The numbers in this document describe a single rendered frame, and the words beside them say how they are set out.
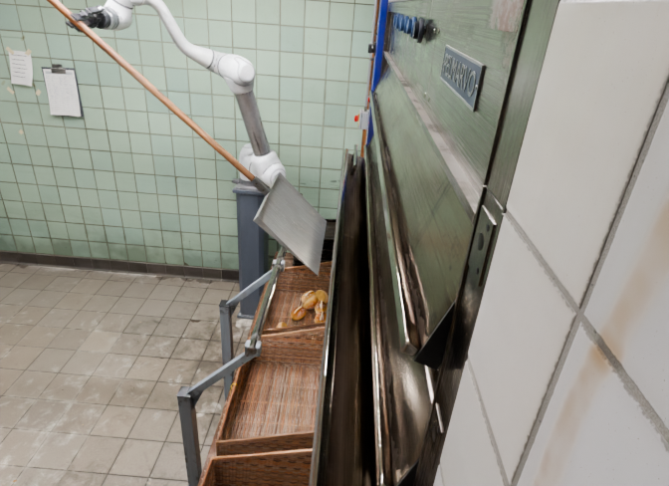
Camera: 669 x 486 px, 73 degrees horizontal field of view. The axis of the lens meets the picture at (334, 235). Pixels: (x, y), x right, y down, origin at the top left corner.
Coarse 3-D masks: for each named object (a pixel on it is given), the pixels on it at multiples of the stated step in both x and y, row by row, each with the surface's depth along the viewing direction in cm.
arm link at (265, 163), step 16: (224, 64) 230; (240, 64) 225; (240, 80) 227; (240, 96) 238; (256, 112) 245; (256, 128) 249; (256, 144) 255; (256, 160) 260; (272, 160) 261; (272, 176) 260
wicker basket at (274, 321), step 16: (288, 272) 253; (304, 272) 252; (320, 272) 252; (288, 288) 257; (304, 288) 257; (320, 288) 256; (272, 304) 248; (288, 304) 249; (256, 320) 212; (272, 320) 236; (288, 320) 236; (304, 320) 237; (304, 352) 208
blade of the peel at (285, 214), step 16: (272, 192) 212; (288, 192) 226; (272, 208) 200; (288, 208) 213; (304, 208) 228; (272, 224) 190; (288, 224) 202; (304, 224) 215; (320, 224) 230; (288, 240) 192; (304, 240) 203; (320, 240) 216; (304, 256) 193; (320, 256) 205
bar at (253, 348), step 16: (272, 272) 169; (256, 288) 181; (272, 288) 159; (224, 304) 185; (224, 320) 188; (224, 336) 191; (256, 336) 136; (224, 352) 196; (256, 352) 132; (224, 368) 137; (208, 384) 140; (224, 384) 204; (192, 400) 145; (192, 416) 147; (192, 432) 149; (192, 448) 153; (192, 464) 156; (192, 480) 160
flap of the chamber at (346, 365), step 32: (352, 192) 180; (352, 224) 154; (352, 256) 135; (352, 288) 120; (352, 320) 107; (352, 352) 98; (320, 384) 88; (352, 384) 89; (352, 416) 82; (352, 448) 76; (352, 480) 71
